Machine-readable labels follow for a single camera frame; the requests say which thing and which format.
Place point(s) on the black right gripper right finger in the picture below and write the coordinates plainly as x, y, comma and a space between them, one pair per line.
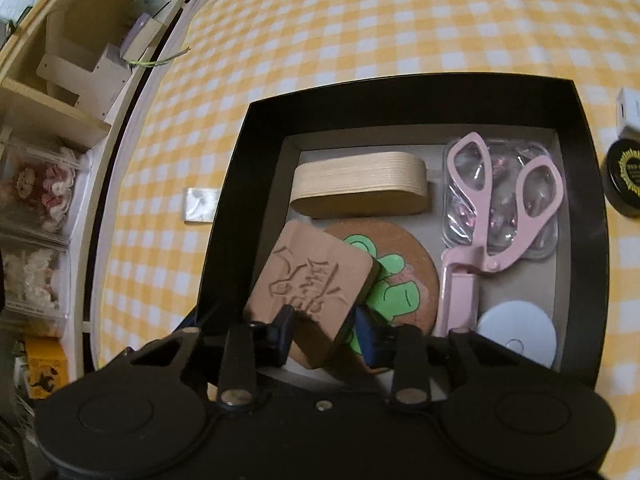
371, 333

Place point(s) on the white round disc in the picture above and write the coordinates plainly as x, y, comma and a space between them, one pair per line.
521, 327

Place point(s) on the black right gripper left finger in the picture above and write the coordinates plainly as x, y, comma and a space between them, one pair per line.
279, 336

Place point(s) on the yellow box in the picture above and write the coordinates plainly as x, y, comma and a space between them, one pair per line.
47, 366

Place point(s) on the wooden bedside shelf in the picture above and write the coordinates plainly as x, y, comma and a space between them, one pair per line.
63, 82

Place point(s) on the oval wooden box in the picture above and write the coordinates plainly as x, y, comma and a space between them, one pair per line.
368, 185

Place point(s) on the pink scissors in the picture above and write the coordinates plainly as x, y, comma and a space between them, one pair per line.
462, 265

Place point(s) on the round cork frog coaster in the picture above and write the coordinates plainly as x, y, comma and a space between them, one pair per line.
406, 290

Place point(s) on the carved wooden block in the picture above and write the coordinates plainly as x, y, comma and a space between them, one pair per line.
322, 278

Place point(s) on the clear box with trinkets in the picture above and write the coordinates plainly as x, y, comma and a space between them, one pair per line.
41, 194

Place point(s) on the clear plastic case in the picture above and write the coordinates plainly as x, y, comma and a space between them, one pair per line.
508, 159

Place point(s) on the black round tin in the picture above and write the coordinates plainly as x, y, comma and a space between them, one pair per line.
620, 171

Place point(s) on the purple book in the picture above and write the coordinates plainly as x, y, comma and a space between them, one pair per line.
139, 38

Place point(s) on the yellow checkered cloth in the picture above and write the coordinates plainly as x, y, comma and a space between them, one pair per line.
234, 52

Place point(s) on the white charger adapter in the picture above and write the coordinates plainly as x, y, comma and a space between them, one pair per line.
628, 114

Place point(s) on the black cardboard box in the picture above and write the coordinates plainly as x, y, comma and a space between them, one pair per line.
412, 109

